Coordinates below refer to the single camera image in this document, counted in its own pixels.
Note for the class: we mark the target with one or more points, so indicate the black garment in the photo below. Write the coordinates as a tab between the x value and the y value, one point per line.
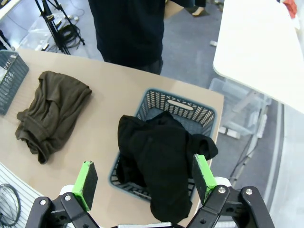
128	173
161	152

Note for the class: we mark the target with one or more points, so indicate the black camera tripod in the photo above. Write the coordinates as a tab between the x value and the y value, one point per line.
53	31

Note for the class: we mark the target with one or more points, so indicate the white work table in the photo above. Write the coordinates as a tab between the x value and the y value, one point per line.
6	7

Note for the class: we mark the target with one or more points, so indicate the grey woven plastic basket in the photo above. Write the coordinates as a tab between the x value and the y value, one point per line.
12	80
180	107

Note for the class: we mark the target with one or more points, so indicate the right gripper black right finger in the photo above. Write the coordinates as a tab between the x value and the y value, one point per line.
202	175

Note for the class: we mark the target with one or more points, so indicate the white side table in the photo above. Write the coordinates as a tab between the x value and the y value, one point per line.
256	47

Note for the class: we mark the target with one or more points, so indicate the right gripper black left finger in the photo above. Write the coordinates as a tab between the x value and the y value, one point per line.
88	183

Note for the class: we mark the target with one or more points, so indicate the person in black t-shirt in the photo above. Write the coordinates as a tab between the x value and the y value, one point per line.
128	31

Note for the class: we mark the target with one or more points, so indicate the dark brown garment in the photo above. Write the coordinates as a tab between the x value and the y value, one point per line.
54	111

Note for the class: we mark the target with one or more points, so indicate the red cloth item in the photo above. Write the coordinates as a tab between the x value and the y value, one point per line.
291	7

